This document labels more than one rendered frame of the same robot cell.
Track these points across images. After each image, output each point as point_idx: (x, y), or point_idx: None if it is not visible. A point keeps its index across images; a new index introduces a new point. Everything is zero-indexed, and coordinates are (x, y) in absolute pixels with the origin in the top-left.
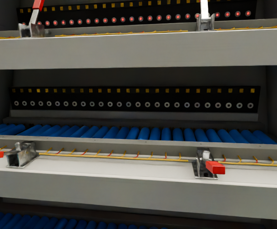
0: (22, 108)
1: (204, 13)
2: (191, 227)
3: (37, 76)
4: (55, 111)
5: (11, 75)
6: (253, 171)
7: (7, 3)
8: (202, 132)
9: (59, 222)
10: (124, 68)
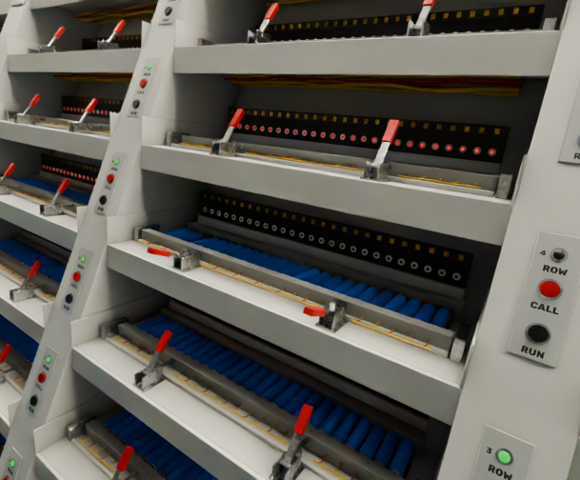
0: (210, 216)
1: (378, 158)
2: (336, 399)
3: None
4: (237, 227)
5: None
6: (383, 340)
7: (223, 100)
8: (370, 290)
9: (209, 343)
10: None
